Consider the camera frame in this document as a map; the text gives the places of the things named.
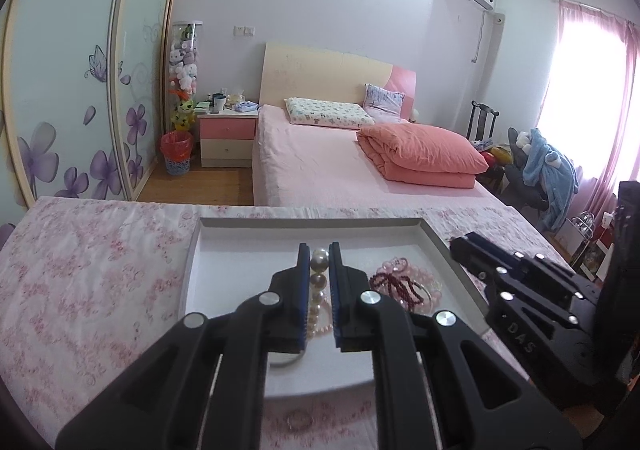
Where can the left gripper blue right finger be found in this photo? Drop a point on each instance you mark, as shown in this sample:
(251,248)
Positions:
(338,289)

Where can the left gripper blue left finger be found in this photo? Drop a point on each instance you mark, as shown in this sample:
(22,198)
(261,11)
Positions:
(301,294)

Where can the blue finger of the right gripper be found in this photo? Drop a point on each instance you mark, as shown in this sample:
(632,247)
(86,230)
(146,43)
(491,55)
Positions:
(543,276)
(487,261)

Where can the silver cuff bangle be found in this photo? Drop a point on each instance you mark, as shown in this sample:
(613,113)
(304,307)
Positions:
(279,360)

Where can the grey shallow jewelry tray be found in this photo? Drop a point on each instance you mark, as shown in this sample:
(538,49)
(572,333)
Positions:
(232,259)

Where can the blue fluffy robe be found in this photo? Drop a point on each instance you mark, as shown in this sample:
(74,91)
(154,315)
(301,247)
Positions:
(557,176)

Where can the pink mattress sheet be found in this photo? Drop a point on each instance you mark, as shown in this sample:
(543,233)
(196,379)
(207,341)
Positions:
(310,166)

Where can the folded coral pink duvet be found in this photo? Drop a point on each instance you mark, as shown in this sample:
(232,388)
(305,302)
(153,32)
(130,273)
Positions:
(422,155)

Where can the dark wooden chair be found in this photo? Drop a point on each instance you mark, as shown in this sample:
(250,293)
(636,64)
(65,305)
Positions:
(482,122)

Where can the pink bedside nightstand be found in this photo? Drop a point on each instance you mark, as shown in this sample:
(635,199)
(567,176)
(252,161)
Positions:
(226,138)

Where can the pink window curtain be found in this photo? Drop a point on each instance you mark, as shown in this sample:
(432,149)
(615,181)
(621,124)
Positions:
(590,110)

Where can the floral white pillow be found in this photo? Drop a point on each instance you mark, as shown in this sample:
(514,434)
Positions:
(306,111)

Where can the purple patterned small pillow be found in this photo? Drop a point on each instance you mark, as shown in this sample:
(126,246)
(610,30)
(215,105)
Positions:
(384,106)

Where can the red lined waste basket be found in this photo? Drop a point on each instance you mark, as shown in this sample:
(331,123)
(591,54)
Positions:
(176,147)

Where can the beige and pink headboard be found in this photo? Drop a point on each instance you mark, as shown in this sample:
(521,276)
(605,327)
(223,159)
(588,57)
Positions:
(328,75)

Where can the pink floral bedsheet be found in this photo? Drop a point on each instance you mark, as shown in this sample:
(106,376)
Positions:
(87,286)

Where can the plush toy display tube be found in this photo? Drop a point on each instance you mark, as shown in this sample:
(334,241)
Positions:
(182,74)

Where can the sliding wardrobe with purple flowers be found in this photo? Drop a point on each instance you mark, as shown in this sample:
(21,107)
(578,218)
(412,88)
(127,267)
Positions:
(81,104)

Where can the white wall socket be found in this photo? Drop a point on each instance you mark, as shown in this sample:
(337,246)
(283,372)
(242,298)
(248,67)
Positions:
(246,31)

